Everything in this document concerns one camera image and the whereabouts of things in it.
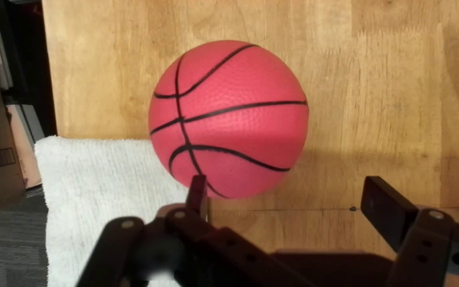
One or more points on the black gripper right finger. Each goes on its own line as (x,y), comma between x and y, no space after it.
(426,245)

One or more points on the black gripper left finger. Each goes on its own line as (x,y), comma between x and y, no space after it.
(187,256)

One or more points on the red mini basketball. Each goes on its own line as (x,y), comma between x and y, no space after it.
(230,120)

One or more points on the white towel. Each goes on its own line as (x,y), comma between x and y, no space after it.
(96,202)

